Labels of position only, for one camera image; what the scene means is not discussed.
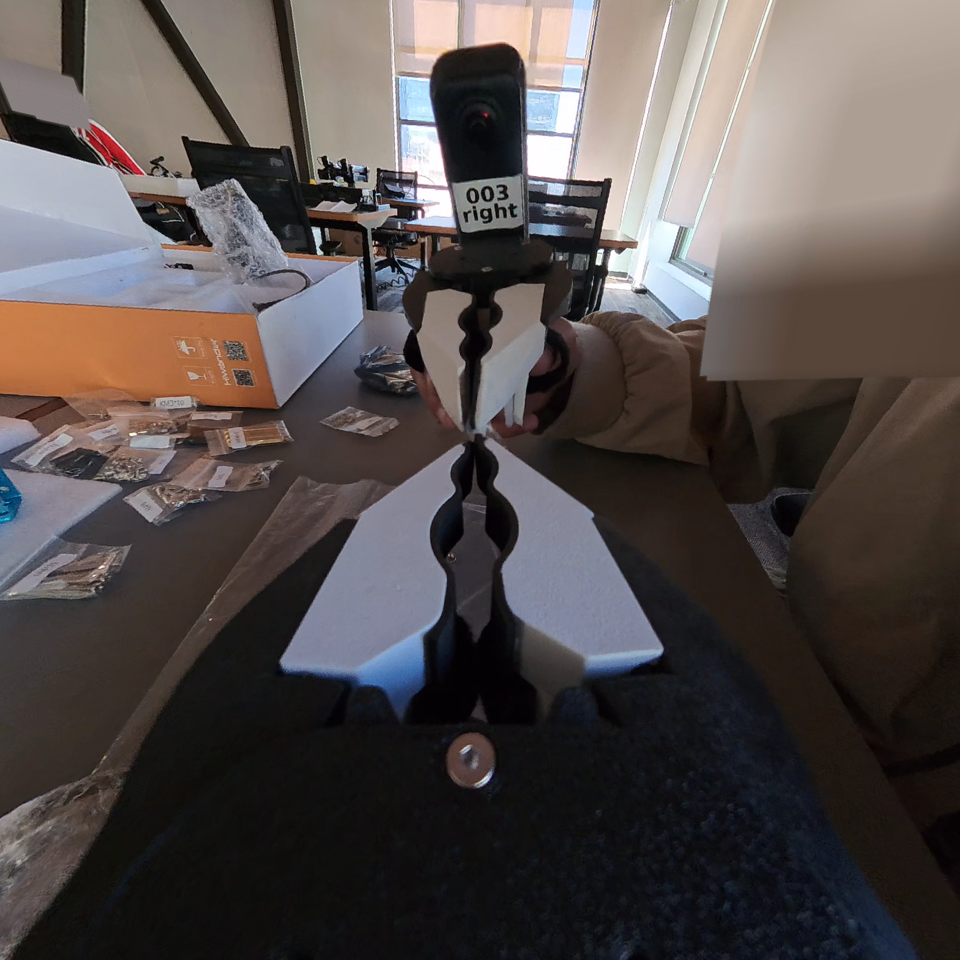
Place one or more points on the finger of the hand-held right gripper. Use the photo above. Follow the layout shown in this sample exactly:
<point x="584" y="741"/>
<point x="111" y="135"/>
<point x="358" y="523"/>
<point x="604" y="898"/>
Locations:
<point x="517" y="337"/>
<point x="439" y="337"/>

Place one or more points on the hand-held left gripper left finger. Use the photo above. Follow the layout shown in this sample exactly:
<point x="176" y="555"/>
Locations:
<point x="375" y="585"/>

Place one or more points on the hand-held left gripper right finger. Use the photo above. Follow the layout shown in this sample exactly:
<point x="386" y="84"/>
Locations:
<point x="577" y="585"/>

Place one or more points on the person's right forearm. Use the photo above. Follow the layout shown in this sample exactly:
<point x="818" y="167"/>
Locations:
<point x="645" y="390"/>

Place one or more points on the person's right hand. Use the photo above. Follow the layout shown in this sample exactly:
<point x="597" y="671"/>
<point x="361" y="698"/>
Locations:
<point x="561" y="405"/>

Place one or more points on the window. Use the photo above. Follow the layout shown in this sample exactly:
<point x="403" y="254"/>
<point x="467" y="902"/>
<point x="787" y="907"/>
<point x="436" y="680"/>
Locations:
<point x="555" y="105"/>

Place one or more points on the black office chair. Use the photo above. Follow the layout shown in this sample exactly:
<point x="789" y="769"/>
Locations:
<point x="396" y="187"/>
<point x="577" y="202"/>
<point x="247" y="169"/>

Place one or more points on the beige roller blind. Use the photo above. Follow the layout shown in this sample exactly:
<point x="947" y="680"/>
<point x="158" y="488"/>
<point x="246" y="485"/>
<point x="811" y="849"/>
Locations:
<point x="720" y="112"/>
<point x="495" y="22"/>

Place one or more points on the large clear plastic bag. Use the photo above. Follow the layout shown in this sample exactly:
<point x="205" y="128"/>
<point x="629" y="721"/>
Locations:
<point x="247" y="570"/>

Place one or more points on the wooden table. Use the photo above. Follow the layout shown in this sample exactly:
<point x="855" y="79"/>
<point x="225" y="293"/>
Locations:
<point x="352" y="215"/>
<point x="615" y="240"/>

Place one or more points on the black equipment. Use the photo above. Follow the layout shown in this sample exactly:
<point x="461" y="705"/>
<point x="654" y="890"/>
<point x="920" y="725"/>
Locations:
<point x="341" y="171"/>

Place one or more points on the pile of labelled screw bags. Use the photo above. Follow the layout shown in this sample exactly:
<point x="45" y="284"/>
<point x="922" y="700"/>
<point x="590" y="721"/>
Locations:
<point x="247" y="436"/>

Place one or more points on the bubble wrap bag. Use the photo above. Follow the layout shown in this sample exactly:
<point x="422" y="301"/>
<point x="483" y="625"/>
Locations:
<point x="236" y="225"/>

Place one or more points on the orange and white cardboard box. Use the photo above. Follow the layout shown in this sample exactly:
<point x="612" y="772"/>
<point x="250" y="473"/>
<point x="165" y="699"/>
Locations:
<point x="135" y="352"/>

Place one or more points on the person's beige jacket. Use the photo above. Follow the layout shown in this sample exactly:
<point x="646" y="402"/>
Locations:
<point x="885" y="562"/>

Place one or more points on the white foam sheet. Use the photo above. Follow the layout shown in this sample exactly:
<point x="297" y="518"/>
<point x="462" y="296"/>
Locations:
<point x="52" y="517"/>
<point x="15" y="435"/>

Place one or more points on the red and white board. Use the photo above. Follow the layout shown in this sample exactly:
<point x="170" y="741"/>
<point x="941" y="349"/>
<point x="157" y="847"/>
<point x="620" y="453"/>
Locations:
<point x="112" y="146"/>

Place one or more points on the blue plastic part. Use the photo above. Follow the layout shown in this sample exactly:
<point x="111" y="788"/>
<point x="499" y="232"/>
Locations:
<point x="6" y="499"/>

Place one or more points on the white cardboard panel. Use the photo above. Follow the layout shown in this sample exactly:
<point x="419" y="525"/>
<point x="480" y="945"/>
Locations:
<point x="37" y="86"/>

